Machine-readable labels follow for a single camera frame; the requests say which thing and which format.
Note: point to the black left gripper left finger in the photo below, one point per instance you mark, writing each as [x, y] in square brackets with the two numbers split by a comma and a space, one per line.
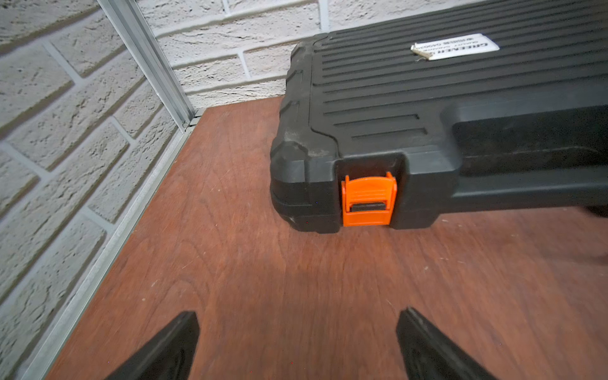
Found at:
[167, 355]

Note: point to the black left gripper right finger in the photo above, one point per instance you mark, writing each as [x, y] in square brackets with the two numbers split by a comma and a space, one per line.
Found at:
[429, 354]

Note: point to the orange case latch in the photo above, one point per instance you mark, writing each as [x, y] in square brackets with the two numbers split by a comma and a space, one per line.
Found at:
[368, 201]

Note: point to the black plastic tool case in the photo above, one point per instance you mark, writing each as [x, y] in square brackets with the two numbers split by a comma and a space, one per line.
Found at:
[522, 127]

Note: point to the white label sticker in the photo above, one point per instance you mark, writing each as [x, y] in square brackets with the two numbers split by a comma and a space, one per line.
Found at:
[472, 44]

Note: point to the aluminium corner post left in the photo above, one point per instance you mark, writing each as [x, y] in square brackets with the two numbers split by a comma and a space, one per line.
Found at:
[129, 22]

